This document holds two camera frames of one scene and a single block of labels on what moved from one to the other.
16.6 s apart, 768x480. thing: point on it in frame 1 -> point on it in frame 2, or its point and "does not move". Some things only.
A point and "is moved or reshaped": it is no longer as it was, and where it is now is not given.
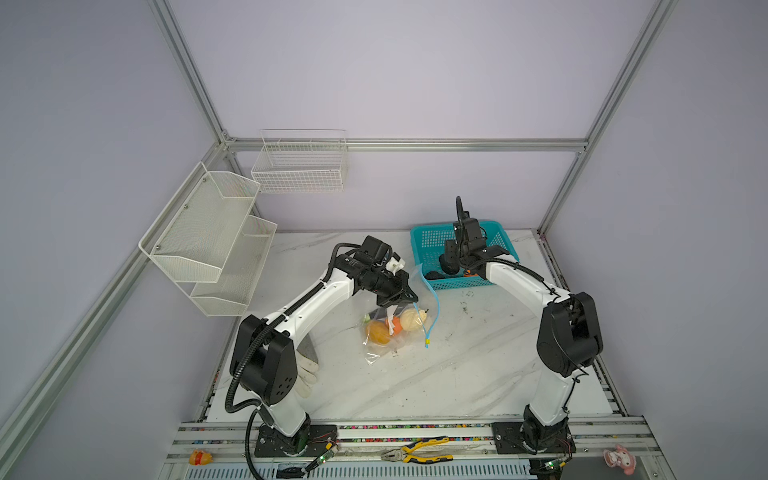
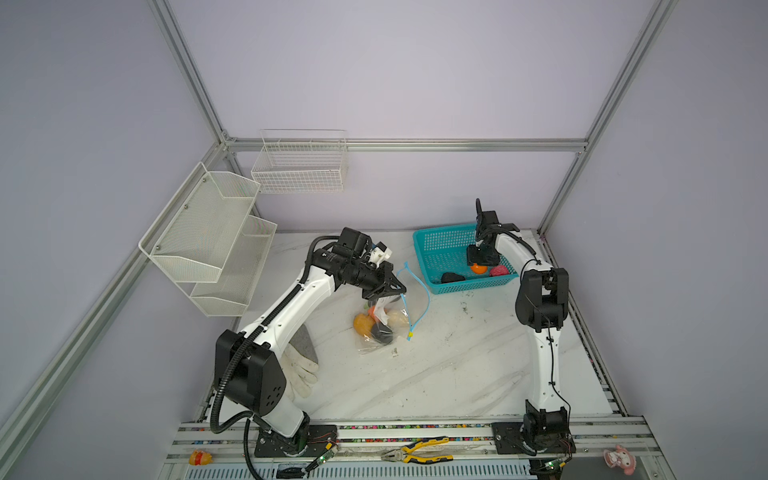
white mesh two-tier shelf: (204, 239) does not move
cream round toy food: (412, 319) -> (397, 320)
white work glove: (307, 375) does not move
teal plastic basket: (429, 244) does not move
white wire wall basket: (301, 161) does not move
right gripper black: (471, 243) -> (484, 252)
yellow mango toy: (379, 332) -> (363, 324)
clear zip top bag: (394, 330) is moved or reshaped
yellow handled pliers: (402, 453) does not move
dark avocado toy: (449, 263) -> (382, 333)
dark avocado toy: (433, 275) -> (451, 277)
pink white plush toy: (620, 457) does not move
